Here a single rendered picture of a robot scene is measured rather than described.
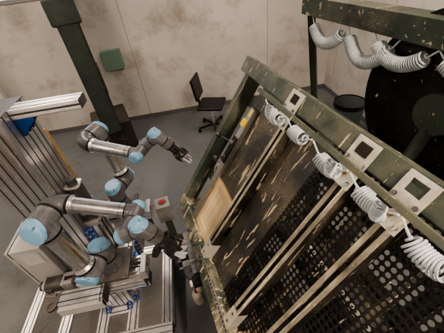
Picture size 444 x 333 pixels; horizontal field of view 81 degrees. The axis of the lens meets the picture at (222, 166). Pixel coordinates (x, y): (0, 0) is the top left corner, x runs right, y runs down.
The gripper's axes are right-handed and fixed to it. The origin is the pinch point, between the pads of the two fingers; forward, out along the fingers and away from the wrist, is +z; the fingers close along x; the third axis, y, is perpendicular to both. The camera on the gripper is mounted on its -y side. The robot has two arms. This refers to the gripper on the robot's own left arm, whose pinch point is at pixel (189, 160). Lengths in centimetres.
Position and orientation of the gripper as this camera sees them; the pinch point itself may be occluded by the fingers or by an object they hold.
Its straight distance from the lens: 183.0
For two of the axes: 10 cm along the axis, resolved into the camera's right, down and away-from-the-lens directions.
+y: 5.7, 2.0, -8.0
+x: 5.3, -8.3, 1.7
